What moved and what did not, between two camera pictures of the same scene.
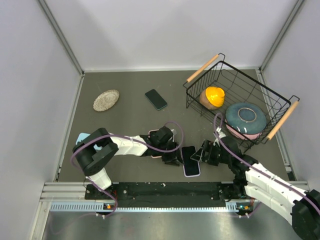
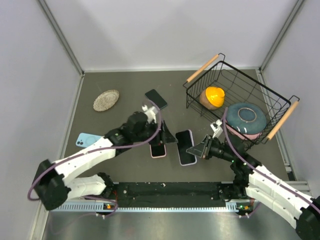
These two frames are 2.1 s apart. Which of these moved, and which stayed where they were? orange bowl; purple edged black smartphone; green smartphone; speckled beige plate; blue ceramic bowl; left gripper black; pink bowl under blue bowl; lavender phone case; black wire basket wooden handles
Moved: left gripper black; purple edged black smartphone; lavender phone case
Stayed: green smartphone; blue ceramic bowl; pink bowl under blue bowl; black wire basket wooden handles; orange bowl; speckled beige plate
